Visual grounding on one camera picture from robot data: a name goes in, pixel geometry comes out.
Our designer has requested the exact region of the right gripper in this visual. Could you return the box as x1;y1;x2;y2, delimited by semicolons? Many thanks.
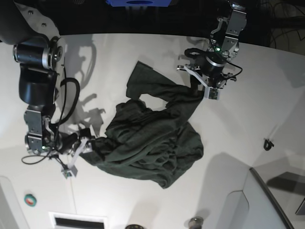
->
58;128;92;167

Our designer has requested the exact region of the grey round knob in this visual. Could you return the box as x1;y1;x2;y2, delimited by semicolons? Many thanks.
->
188;217;203;229

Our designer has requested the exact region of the black cable bundle background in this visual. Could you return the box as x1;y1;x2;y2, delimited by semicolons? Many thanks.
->
269;0;305;51

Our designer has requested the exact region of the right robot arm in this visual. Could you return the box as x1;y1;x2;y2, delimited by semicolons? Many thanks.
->
0;0;91;173

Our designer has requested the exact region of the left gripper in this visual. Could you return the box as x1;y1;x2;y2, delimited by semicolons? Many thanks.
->
184;49;237;94

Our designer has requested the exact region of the dark green t-shirt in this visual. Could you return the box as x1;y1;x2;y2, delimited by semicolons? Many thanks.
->
81;62;203;189

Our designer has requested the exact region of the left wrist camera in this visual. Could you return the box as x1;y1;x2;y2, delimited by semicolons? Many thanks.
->
204;87;220;100

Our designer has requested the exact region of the black clip on table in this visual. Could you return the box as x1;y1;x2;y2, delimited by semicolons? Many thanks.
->
263;138;274;151

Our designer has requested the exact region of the blue mount plate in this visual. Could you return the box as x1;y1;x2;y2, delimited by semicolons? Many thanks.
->
106;0;171;7

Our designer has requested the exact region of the black round dial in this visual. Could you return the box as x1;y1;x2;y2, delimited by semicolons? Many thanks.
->
125;224;144;229

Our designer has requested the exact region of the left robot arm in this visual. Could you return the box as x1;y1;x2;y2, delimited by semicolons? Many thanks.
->
177;0;247;100

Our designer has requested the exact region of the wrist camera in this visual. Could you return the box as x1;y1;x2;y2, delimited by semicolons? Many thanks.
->
61;166;78;179
204;87;220;100

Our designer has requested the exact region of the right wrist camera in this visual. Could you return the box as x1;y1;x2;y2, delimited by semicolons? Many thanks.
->
61;166;78;179

